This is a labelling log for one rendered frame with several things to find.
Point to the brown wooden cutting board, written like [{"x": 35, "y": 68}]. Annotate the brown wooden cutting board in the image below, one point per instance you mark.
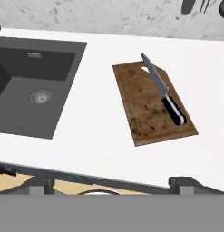
[{"x": 143, "y": 102}]

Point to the white round plate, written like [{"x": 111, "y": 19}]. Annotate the white round plate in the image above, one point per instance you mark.
[{"x": 99, "y": 192}]

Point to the dark grey sink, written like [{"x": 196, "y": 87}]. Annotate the dark grey sink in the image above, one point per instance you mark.
[{"x": 40, "y": 90}]

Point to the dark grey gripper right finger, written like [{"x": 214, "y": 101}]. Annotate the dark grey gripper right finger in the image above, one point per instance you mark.
[{"x": 174, "y": 185}]

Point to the black hanging fork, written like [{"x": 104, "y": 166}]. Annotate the black hanging fork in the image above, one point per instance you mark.
[{"x": 204, "y": 6}]

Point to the black hanging spatula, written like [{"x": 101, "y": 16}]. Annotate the black hanging spatula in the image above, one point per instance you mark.
[{"x": 188, "y": 6}]

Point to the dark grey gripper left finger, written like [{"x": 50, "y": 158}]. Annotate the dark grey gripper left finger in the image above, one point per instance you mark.
[{"x": 48, "y": 185}]

